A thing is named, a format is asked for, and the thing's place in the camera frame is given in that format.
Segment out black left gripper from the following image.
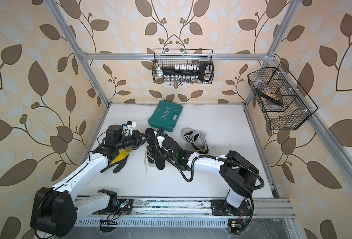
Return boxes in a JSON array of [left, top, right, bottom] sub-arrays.
[[114, 130, 150, 151]]

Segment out black insole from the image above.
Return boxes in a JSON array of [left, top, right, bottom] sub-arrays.
[[145, 128, 165, 170]]

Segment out black white sneaker with laces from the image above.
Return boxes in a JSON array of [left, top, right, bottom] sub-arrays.
[[145, 145, 157, 170]]

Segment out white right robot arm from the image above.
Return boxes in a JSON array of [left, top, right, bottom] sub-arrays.
[[147, 129, 265, 216]]

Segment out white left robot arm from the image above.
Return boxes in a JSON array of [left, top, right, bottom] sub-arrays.
[[30, 130, 151, 237]]

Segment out yellow black work glove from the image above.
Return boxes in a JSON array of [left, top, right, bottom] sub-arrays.
[[100, 148, 132, 174]]

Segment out green plastic tool case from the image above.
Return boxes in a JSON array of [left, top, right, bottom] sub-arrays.
[[148, 100, 183, 132]]

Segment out black socket bit holder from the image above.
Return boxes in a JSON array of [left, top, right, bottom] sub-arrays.
[[157, 62, 214, 83]]

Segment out brush in right basket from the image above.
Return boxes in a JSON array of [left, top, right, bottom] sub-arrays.
[[257, 88, 283, 106]]

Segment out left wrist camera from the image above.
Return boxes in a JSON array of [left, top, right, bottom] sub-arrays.
[[105, 121, 136, 142]]

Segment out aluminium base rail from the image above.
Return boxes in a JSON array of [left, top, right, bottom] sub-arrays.
[[75, 197, 296, 229]]

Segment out black corrugated cable conduit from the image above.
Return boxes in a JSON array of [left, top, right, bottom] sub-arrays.
[[153, 134, 266, 234]]

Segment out back wire basket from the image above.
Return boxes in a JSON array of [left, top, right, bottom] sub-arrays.
[[152, 48, 214, 84]]

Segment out wire basket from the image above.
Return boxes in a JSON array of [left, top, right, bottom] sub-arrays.
[[247, 63, 318, 130], [152, 48, 214, 84]]

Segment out right wire basket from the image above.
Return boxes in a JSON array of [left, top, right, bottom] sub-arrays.
[[247, 63, 318, 130]]

